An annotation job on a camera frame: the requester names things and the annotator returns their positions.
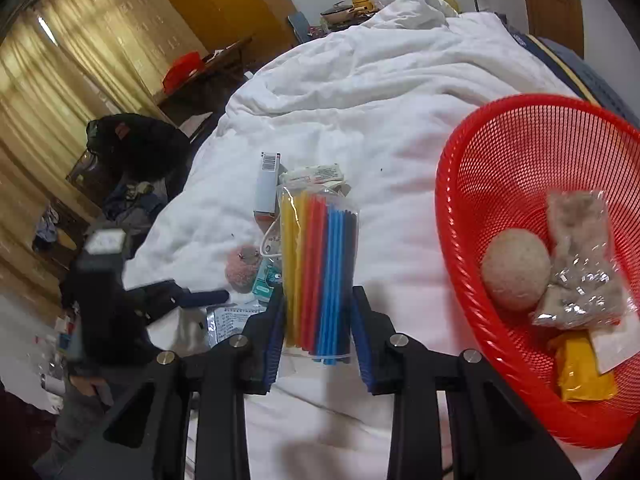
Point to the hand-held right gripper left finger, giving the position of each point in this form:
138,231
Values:
275,340

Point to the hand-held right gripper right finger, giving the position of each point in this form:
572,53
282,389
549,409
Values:
361,340

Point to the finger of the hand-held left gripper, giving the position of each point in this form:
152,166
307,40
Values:
207,299
160,300

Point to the pink fluffy ball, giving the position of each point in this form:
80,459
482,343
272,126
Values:
242,270

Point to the pack of coloured straws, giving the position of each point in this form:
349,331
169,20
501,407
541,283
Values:
320,260

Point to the grey cardboard box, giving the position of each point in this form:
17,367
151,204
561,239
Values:
265,185

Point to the white packet with red print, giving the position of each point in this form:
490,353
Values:
315,175

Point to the red mesh basket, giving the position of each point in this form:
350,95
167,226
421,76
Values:
500,170

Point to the silver printed foil packet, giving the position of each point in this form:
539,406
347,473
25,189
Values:
227,322

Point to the small teal packet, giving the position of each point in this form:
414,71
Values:
264,282

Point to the small white packet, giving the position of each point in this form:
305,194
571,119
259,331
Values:
270,242

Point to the pile of clothes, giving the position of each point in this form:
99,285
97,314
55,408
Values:
135,205

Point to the black backpack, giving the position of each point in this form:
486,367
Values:
140,145

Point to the beige felt ball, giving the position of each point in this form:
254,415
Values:
515,270

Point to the dark wooden desk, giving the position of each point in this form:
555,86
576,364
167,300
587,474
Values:
200,85

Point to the yellow packet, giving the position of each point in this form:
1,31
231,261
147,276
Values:
580,370

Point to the clear bag of grey fluff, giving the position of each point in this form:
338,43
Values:
575,260

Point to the red bag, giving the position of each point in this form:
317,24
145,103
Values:
182,70

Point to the white duvet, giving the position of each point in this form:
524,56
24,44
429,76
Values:
375,110

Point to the beige curtains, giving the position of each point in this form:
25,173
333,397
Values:
50,85

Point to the white paper packet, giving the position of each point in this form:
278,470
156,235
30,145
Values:
617,345

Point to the blue chair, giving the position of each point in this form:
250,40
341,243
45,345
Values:
300,27

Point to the yellow wooden wardrobe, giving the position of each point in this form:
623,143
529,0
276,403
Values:
230,0

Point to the grey cooking pot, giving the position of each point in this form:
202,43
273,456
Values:
337,10

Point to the yellow pot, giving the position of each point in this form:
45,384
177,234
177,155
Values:
362,2

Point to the blue mattress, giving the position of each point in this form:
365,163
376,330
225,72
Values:
575,65

